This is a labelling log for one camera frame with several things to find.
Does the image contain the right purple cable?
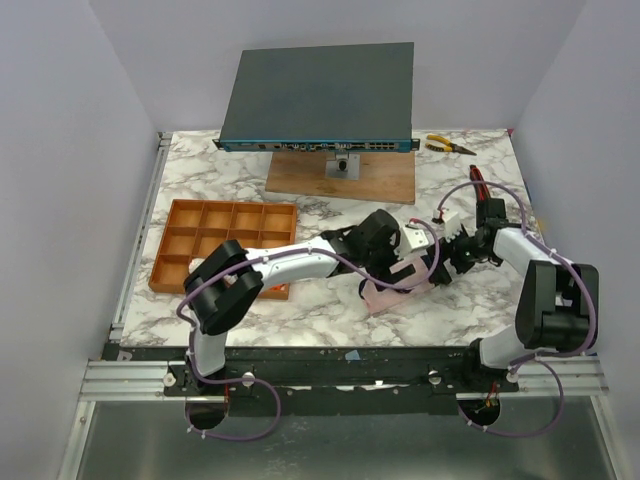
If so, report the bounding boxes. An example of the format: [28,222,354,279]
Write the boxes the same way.
[435,180,599,371]

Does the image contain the pink navy-trimmed underwear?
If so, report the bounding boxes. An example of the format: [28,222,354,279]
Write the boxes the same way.
[359,255,435,315]

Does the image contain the black mounting rail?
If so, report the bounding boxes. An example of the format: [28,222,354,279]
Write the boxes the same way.
[162,344,521,419]

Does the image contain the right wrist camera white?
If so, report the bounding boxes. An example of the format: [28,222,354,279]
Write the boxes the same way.
[432,207,462,240]

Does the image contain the grey metal stand bracket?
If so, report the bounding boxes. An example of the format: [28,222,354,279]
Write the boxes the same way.
[325,153,360,181]

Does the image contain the purple cable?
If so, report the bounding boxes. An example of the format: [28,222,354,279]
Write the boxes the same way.
[178,219,441,389]
[435,180,599,371]

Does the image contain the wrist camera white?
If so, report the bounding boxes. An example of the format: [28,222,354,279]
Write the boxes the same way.
[432,207,462,240]
[396,224,430,259]

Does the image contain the white pink-trimmed underwear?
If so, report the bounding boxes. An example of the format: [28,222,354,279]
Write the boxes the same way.
[188,258,204,271]

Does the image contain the network switch grey blue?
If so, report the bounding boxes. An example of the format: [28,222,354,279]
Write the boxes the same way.
[214,42,419,153]

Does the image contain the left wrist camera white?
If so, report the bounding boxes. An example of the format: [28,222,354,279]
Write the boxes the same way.
[396,224,430,259]

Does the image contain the yellow handled pliers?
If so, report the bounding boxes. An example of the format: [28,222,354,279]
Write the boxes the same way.
[425,134,476,156]

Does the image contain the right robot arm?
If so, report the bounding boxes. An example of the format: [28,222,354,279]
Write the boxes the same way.
[422,198,599,392]

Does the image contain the red black utility knife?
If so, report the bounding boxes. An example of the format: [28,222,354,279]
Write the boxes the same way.
[469,164,491,202]

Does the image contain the aluminium frame rail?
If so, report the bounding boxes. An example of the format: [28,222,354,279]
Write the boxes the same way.
[79,132,173,402]

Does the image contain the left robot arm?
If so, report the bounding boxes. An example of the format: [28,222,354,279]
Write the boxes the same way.
[177,209,413,395]

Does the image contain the brown compartment tray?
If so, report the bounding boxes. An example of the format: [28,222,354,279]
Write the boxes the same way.
[148,199,297,294]

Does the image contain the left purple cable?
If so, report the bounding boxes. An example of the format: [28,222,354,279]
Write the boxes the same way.
[178,219,441,389]

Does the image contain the wooden base board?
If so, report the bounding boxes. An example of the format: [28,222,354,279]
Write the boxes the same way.
[265,152,416,205]

